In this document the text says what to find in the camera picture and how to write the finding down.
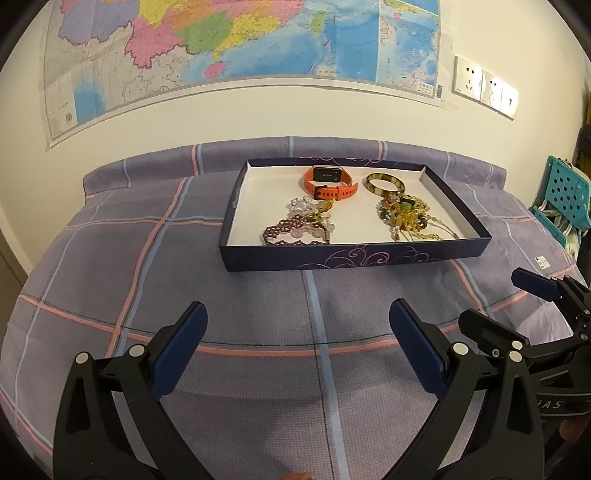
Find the amber bead necklace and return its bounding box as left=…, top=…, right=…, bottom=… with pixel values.
left=376, top=194, right=462, bottom=243

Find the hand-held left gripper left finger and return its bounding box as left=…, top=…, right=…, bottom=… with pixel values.
left=53, top=301, right=208, bottom=480

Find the tortoiseshell bangle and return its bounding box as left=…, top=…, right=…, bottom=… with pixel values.
left=363, top=172, right=406, bottom=196

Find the gold bead green pendant bracelet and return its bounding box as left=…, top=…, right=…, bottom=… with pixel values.
left=307, top=199, right=335, bottom=228

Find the purple beaded bracelet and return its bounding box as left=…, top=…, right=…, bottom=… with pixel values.
left=263, top=217, right=331, bottom=247

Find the purple checked bed sheet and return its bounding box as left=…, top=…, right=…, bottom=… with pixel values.
left=0, top=136, right=591, bottom=480

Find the teal perforated plastic basket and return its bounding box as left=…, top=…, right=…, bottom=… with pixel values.
left=531, top=155, right=591, bottom=247

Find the white wall socket plate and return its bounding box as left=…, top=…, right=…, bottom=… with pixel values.
left=499, top=83, right=519, bottom=121
left=480, top=69, right=505, bottom=108
left=452, top=55, right=485, bottom=99

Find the colourful wall map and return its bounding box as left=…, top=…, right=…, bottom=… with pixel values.
left=41, top=0, right=455, bottom=148

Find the dark purple box lid tray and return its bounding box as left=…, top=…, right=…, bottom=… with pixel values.
left=218, top=158, right=492, bottom=273

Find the clear crystal bracelet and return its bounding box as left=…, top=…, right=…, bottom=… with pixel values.
left=277, top=197, right=335, bottom=245

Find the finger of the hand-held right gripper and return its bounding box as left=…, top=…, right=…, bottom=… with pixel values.
left=459, top=308, right=533, bottom=358
left=512, top=268, right=591, bottom=324

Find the orange smartwatch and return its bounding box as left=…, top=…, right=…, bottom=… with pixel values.
left=304, top=165, right=360, bottom=200

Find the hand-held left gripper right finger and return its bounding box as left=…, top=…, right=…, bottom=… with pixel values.
left=389, top=299, right=546, bottom=480

